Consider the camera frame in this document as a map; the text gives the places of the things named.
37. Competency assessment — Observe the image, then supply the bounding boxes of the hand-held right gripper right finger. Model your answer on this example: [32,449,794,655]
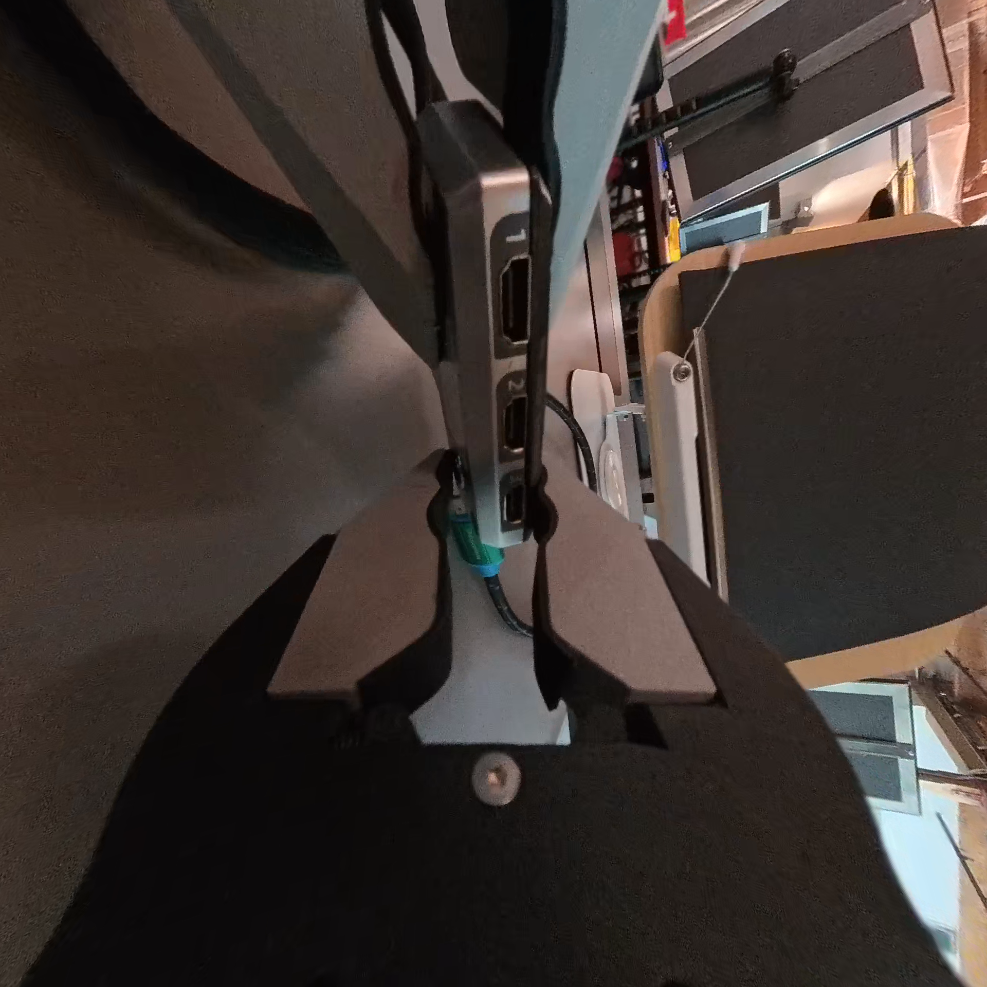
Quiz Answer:
[529,463,720,740]

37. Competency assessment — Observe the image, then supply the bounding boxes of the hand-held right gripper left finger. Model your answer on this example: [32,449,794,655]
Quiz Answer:
[264,451,462,714]

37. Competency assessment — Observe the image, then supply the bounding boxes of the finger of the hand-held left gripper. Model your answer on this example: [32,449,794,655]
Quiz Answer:
[166,0,446,365]
[446,0,667,269]

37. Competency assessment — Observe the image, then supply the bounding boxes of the black hdmi cable green plug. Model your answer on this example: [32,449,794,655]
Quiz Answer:
[449,392,601,639]

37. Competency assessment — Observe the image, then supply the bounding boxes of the black hub cable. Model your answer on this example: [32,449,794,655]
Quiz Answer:
[364,0,448,348]

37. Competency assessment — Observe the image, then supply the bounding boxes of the grey hdmi switch hub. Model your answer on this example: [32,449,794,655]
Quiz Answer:
[416,100,553,550]

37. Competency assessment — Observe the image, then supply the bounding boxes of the black clamp rod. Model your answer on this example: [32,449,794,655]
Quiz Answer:
[617,50,800,148]

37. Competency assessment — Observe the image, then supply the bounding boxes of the red bag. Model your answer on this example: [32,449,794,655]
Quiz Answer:
[613,231,658,288]

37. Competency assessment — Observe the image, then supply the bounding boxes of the light blue box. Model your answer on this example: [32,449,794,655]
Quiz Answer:
[679,202,772,257]

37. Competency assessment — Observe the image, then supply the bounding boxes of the grey framed partition panel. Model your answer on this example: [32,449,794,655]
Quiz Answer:
[662,0,957,225]

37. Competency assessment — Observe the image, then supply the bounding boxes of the wooden book stand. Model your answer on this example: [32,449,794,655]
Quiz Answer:
[636,212,987,666]

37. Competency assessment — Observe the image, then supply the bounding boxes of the dark framed panel on stand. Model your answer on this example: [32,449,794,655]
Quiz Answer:
[810,682,924,820]

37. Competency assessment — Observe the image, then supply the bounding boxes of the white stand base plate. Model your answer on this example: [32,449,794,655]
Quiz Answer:
[569,369,650,533]

